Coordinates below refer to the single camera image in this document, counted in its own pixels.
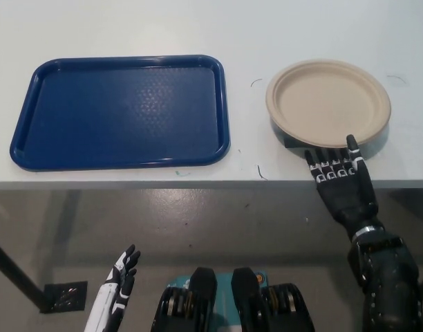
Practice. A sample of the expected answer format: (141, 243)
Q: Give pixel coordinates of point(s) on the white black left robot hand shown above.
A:
(109, 297)

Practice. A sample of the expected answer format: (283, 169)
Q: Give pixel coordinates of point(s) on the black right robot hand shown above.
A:
(346, 193)

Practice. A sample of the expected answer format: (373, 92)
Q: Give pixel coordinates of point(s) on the beige round paper plate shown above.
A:
(327, 102)

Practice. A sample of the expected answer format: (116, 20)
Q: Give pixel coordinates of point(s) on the black table foot plate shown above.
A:
(68, 297)

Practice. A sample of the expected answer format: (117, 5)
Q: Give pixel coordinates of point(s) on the blue plastic serving tray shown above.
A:
(121, 112)

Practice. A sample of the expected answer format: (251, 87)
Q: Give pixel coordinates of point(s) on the black table leg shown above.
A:
(18, 273)

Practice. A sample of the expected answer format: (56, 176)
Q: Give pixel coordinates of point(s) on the black teal robot body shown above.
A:
(246, 304)

